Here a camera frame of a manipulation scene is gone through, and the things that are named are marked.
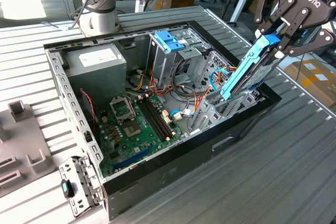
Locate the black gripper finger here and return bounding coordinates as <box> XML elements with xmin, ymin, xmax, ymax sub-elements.
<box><xmin>276</xmin><ymin>7</ymin><xmax>336</xmax><ymax>58</ymax></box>
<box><xmin>254</xmin><ymin>0</ymin><xmax>296</xmax><ymax>37</ymax></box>

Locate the coloured power wire black plug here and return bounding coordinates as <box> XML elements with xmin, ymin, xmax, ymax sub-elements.
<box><xmin>217</xmin><ymin>64</ymin><xmax>240</xmax><ymax>84</ymax></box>

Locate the hard disk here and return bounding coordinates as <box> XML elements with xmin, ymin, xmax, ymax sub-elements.
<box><xmin>219</xmin><ymin>33</ymin><xmax>283</xmax><ymax>101</ymax></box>

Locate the perforated metal disk bay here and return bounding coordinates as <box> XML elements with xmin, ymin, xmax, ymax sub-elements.
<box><xmin>187</xmin><ymin>50</ymin><xmax>266</xmax><ymax>137</ymax></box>

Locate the brown cardboard sheet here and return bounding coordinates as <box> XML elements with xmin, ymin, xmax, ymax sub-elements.
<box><xmin>246</xmin><ymin>0</ymin><xmax>263</xmax><ymax>16</ymax></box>

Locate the labelled cardboard box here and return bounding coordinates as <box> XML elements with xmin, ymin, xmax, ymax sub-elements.
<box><xmin>285</xmin><ymin>60</ymin><xmax>336</xmax><ymax>109</ymax></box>

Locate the blue plastic drive latch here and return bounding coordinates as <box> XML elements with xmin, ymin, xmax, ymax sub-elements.
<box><xmin>154</xmin><ymin>31</ymin><xmax>186</xmax><ymax>54</ymax></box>

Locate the metal optical drive cage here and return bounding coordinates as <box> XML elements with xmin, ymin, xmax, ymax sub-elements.
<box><xmin>146</xmin><ymin>26</ymin><xmax>212</xmax><ymax>91</ymax></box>

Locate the black RAM slot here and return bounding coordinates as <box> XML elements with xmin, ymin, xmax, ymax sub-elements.
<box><xmin>147</xmin><ymin>97</ymin><xmax>175</xmax><ymax>137</ymax></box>
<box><xmin>144</xmin><ymin>98</ymin><xmax>172</xmax><ymax>138</ymax></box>
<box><xmin>141</xmin><ymin>99</ymin><xmax>169</xmax><ymax>140</ymax></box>
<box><xmin>138</xmin><ymin>100</ymin><xmax>165</xmax><ymax>141</ymax></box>

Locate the metal socket cover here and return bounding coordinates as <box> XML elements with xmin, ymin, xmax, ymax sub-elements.
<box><xmin>109</xmin><ymin>95</ymin><xmax>136</xmax><ymax>125</ymax></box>

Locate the black open PC case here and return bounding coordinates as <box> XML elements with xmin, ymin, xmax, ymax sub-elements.
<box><xmin>43</xmin><ymin>20</ymin><xmax>283</xmax><ymax>221</ymax></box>

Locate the grey power supply unit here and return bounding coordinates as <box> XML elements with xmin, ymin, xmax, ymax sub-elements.
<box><xmin>64</xmin><ymin>43</ymin><xmax>128</xmax><ymax>109</ymax></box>

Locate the CPU socket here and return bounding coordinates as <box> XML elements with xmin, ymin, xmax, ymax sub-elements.
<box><xmin>123</xmin><ymin>121</ymin><xmax>142</xmax><ymax>140</ymax></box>

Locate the blue expansion slot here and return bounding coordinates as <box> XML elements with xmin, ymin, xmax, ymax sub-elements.
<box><xmin>112</xmin><ymin>143</ymin><xmax>155</xmax><ymax>172</ymax></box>

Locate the green motherboard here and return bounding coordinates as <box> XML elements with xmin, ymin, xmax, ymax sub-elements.
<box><xmin>96</xmin><ymin>94</ymin><xmax>190</xmax><ymax>179</ymax></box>

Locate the black latch blue mark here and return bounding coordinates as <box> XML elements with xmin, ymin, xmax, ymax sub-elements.
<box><xmin>60</xmin><ymin>178</ymin><xmax>76</xmax><ymax>199</ymax></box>

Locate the grey parts rack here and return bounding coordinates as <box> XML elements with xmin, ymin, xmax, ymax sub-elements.
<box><xmin>0</xmin><ymin>100</ymin><xmax>56</xmax><ymax>198</ymax></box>

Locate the light blue data wire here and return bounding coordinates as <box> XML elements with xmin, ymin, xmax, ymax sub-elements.
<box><xmin>209</xmin><ymin>68</ymin><xmax>229</xmax><ymax>93</ymax></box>
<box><xmin>170</xmin><ymin>109</ymin><xmax>196</xmax><ymax>120</ymax></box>

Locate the orange red wire bundle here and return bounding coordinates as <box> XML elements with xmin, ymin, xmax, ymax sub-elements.
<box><xmin>148</xmin><ymin>68</ymin><xmax>176</xmax><ymax>99</ymax></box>

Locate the yellow orange wire white plug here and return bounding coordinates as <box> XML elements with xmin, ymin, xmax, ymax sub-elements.
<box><xmin>132</xmin><ymin>68</ymin><xmax>146</xmax><ymax>91</ymax></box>

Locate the red black twisted wire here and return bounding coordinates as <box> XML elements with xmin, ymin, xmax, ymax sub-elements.
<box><xmin>79</xmin><ymin>89</ymin><xmax>97</xmax><ymax>132</ymax></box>

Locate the hinged metal slot bracket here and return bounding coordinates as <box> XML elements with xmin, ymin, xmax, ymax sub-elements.
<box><xmin>58</xmin><ymin>155</ymin><xmax>103</xmax><ymax>218</ymax></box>

